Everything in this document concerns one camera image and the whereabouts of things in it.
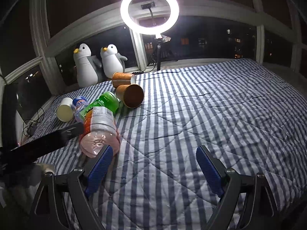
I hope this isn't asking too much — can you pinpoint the large red lemon tea bottle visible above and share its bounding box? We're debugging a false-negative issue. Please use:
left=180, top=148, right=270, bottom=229
left=80, top=106, right=120, bottom=158

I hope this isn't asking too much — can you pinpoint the black tripod stand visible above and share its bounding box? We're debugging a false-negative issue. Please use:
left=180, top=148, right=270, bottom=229
left=148, top=34, right=177, bottom=71

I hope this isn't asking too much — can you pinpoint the blue white striped quilt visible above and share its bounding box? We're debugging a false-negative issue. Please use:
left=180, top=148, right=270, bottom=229
left=21, top=57, right=307, bottom=230

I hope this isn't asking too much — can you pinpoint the large penguin plush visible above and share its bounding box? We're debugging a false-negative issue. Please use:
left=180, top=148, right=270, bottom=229
left=73, top=43, right=103, bottom=88

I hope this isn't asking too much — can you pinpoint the black power cable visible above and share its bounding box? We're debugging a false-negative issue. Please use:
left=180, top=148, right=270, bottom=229
left=22, top=107, right=45, bottom=145

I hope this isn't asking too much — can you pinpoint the blue orange soda bottle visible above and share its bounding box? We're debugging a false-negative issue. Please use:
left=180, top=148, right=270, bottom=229
left=72, top=96, right=88, bottom=122

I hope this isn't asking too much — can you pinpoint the green tea bottle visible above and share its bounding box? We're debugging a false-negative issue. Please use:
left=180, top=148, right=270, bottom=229
left=79, top=91, right=119, bottom=122

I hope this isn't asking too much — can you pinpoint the black phone holder clamp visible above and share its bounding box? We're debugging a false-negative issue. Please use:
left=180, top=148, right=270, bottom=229
left=141, top=2, right=156, bottom=10

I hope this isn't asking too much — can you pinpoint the white ring light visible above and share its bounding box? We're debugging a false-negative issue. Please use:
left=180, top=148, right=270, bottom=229
left=120, top=0, right=180, bottom=36

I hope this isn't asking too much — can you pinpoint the brown paper cup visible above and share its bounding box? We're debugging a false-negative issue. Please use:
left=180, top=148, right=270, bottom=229
left=112, top=72, right=136, bottom=88
left=116, top=84, right=144, bottom=108

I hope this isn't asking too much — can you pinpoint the small penguin plush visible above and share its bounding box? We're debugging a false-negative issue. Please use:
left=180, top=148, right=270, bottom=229
left=100, top=44, right=127, bottom=78

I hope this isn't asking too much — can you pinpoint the brown paper cup front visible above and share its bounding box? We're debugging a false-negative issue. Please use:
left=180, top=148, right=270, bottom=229
left=116, top=84, right=144, bottom=108

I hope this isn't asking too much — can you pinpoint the white paper cup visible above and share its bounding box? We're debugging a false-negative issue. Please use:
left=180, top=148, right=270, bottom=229
left=56, top=98, right=74, bottom=122

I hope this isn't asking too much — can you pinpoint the brown paper cup rear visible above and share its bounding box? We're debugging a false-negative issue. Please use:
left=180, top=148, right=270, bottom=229
left=112, top=72, right=136, bottom=88

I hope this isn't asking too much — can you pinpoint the gloved left hand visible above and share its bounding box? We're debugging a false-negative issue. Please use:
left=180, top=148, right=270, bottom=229
left=1, top=163, right=55, bottom=229

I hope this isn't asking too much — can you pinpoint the white window frame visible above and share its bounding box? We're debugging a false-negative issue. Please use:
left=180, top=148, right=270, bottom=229
left=0, top=0, right=307, bottom=146

